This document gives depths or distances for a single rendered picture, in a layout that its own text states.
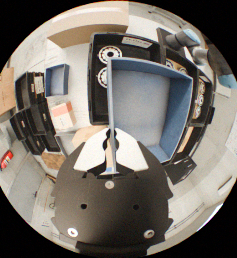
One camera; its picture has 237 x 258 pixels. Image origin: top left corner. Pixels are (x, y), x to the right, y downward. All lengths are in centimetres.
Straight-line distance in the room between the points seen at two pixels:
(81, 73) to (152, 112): 48
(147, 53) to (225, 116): 330
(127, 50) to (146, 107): 35
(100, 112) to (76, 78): 28
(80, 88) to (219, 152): 390
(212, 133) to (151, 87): 358
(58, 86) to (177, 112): 63
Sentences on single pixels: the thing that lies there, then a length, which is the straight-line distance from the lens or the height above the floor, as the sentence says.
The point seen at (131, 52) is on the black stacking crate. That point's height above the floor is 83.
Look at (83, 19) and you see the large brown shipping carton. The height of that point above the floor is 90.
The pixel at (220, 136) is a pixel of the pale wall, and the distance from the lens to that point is 362.
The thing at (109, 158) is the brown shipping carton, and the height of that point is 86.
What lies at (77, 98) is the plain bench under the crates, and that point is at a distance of 57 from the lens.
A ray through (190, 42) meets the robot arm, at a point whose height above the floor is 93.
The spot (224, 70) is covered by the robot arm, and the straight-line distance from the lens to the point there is 30.
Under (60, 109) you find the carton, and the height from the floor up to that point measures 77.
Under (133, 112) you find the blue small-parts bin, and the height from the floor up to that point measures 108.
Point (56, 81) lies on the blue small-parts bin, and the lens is 64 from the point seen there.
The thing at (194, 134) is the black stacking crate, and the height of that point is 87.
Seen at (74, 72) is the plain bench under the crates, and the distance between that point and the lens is 59.
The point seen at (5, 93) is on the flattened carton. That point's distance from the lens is 252.
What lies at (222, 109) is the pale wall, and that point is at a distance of 357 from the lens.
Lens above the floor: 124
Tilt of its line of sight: 60 degrees down
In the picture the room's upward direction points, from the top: 166 degrees clockwise
